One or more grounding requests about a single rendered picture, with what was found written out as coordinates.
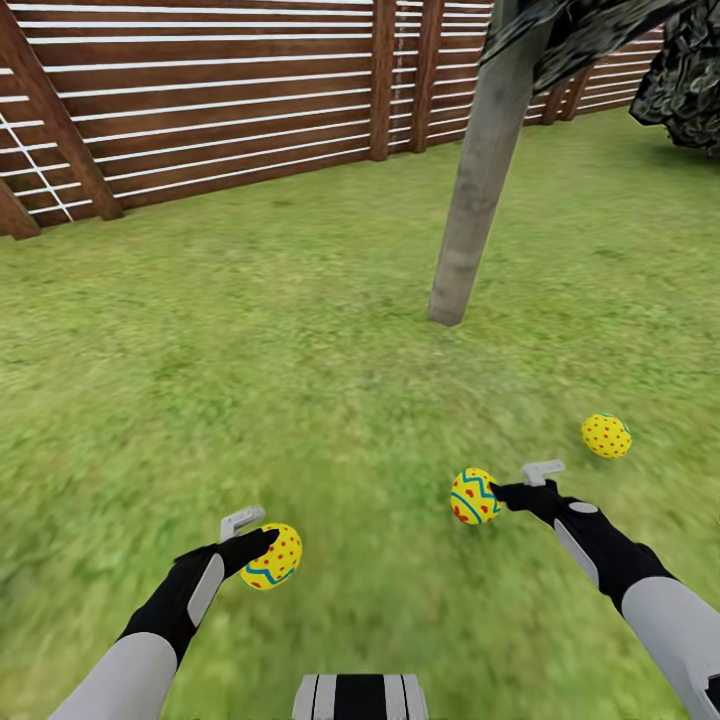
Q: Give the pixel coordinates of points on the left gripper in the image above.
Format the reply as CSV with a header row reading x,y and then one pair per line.
x,y
253,545

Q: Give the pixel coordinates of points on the robot trunk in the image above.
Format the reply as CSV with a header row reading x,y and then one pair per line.
x,y
360,697

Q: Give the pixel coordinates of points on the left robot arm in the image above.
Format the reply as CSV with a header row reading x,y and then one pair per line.
x,y
132,681

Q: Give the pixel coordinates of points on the easter egg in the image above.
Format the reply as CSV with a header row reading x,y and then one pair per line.
x,y
278,564
606,436
471,498

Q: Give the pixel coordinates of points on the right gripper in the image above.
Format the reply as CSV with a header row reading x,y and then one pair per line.
x,y
523,497

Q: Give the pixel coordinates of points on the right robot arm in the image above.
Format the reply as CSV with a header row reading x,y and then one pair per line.
x,y
678,629

